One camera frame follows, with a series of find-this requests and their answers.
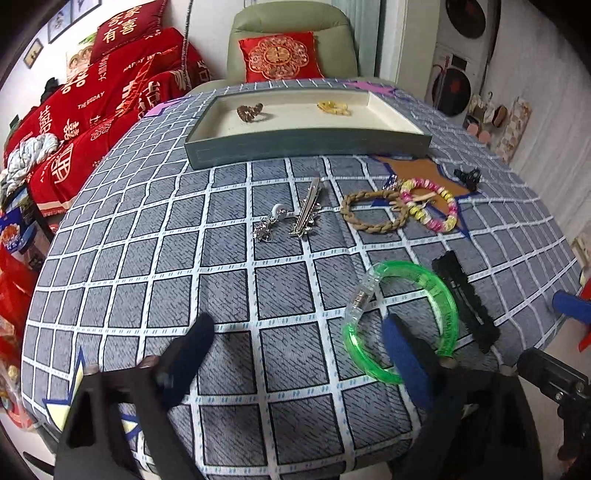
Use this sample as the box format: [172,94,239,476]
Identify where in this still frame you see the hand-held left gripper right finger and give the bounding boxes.
[381,313,543,480]

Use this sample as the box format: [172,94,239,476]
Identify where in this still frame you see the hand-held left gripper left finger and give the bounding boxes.
[54,313,215,480]

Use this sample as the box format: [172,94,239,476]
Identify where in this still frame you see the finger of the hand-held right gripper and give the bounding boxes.
[553,290,591,324]
[516,347,591,462]

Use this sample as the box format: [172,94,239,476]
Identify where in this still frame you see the green transparent bracelet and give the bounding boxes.
[342,261,459,385]

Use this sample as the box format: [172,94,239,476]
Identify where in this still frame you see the long black hair clip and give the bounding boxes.
[431,251,501,354]

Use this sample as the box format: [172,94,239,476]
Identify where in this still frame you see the pink and yellow beaded bracelet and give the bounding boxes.
[399,178,459,233]

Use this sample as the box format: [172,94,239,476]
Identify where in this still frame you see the small black claw clip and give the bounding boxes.
[452,168,482,192]

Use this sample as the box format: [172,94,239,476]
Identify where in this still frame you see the braided rope bracelet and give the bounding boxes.
[341,188,411,233]

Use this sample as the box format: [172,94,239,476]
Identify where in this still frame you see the silver metal hair clip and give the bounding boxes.
[288,178,324,238]

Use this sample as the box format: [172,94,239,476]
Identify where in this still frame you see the grey tray with cream inside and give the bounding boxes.
[184,88,433,171]

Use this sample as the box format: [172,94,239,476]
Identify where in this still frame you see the red gift bags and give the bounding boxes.
[0,249,42,430]

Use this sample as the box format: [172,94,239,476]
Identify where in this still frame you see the pink slipper group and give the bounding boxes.
[464,92,509,144]

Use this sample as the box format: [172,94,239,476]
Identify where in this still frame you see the blue printed box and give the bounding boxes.
[0,210,49,273]

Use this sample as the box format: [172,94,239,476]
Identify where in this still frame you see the red printed blanket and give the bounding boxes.
[2,27,212,217]

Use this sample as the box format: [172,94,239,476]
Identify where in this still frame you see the red cushion with gold pattern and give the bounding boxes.
[239,31,324,84]

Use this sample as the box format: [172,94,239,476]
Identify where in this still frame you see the photo print with figures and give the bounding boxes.
[67,39,98,79]

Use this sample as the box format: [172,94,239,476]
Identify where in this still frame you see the pale blue curtain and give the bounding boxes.
[332,0,382,77]

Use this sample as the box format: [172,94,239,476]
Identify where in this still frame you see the silver tinsel pole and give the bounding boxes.
[181,0,194,61]

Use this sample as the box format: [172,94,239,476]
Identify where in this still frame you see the red printed pillow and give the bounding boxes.
[90,0,169,63]

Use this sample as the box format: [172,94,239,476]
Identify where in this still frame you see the pale green armchair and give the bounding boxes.
[187,0,398,95]

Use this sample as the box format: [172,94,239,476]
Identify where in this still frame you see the framed wall picture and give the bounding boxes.
[47,2,75,43]
[24,38,44,68]

